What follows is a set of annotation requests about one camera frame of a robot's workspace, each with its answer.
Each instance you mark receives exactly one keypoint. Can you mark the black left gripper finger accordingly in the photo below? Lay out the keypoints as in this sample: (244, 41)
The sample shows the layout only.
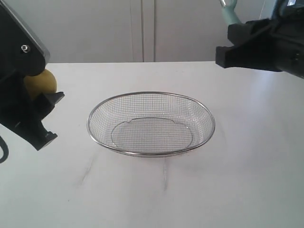
(38, 137)
(45, 103)

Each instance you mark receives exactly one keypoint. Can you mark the teal handled peeler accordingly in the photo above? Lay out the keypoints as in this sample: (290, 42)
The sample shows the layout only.
(228, 12)

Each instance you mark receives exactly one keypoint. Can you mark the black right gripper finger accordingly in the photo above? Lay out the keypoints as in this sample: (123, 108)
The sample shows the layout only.
(255, 32)
(227, 57)

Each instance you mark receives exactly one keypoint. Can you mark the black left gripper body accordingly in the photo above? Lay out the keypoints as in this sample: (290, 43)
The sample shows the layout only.
(18, 111)

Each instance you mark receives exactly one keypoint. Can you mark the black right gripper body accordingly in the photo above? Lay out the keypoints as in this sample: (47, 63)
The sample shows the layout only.
(287, 37)

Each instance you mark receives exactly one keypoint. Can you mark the yellow lemon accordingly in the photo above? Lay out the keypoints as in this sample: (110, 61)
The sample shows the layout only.
(42, 83)

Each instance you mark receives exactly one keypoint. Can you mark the oval wire mesh basket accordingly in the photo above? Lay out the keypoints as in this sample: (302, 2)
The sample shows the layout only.
(151, 124)

